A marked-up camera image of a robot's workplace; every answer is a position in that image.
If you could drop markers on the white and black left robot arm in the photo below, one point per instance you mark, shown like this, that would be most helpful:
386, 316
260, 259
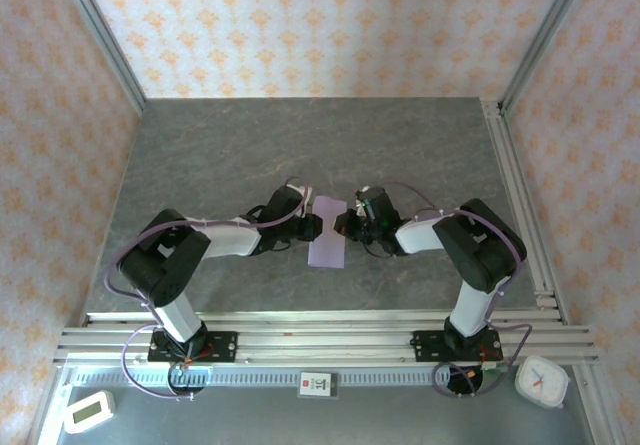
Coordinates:
225, 240

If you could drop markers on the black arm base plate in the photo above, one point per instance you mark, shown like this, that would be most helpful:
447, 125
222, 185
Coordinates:
425, 347
225, 347

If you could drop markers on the aluminium mounting rail frame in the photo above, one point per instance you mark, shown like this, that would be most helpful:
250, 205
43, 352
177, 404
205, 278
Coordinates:
325, 337

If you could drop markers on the aluminium frame post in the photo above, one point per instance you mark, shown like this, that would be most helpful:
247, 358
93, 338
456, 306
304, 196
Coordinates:
540, 40
106, 40

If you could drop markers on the lilac paper sheet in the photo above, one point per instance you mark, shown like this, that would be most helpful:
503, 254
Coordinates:
327, 255

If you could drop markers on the aluminium side rail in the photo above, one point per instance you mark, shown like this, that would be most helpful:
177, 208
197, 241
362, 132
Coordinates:
517, 190

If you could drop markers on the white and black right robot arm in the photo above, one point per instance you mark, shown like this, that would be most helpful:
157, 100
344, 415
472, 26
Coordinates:
420, 235

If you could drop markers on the white analog clock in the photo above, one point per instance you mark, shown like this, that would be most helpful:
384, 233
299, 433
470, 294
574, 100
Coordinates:
542, 381

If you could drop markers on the white label card red mark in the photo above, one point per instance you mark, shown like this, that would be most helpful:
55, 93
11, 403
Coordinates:
317, 384

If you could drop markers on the white digital timer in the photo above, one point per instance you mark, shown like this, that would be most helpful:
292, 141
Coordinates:
87, 412

